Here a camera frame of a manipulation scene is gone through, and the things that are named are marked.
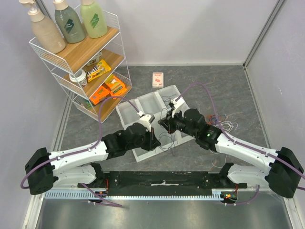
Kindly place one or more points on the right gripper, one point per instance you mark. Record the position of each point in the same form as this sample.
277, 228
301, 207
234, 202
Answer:
169, 122

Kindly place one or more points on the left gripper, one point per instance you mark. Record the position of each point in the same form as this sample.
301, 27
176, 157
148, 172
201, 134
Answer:
153, 141

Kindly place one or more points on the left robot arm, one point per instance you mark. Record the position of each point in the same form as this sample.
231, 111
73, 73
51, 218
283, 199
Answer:
43, 168

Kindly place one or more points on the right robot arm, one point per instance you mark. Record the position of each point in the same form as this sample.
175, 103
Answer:
280, 170

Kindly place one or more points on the white sponge box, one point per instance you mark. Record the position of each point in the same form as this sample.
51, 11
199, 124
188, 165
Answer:
157, 80

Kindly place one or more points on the orange yellow snack box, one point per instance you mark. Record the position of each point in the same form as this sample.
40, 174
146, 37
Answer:
115, 86

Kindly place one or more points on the yellow candy bag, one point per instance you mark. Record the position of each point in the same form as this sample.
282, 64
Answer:
98, 70

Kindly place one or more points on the white paper cup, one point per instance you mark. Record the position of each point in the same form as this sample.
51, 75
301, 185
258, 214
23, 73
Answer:
79, 77

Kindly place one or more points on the white tub on shelf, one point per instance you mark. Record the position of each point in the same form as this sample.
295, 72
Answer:
95, 59

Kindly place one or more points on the light green pump bottle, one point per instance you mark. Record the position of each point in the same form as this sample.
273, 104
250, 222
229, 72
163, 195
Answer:
93, 18

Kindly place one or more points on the dark green pump bottle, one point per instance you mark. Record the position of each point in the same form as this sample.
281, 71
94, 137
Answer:
68, 22

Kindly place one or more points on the beige pump bottle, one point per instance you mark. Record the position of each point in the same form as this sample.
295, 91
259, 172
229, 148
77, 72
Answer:
44, 29

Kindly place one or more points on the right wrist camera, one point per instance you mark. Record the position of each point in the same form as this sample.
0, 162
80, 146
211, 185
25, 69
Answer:
176, 105

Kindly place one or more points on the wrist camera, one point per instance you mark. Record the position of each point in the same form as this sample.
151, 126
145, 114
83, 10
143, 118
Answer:
146, 120
176, 105

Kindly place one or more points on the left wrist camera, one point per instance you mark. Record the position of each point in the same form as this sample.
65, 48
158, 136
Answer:
146, 120

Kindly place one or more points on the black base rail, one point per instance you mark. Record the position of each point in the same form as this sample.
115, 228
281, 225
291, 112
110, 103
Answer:
163, 183

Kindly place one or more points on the white wire shelf rack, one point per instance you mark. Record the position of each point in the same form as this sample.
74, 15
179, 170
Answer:
76, 56

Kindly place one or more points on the slotted cable duct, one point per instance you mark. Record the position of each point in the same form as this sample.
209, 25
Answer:
87, 195

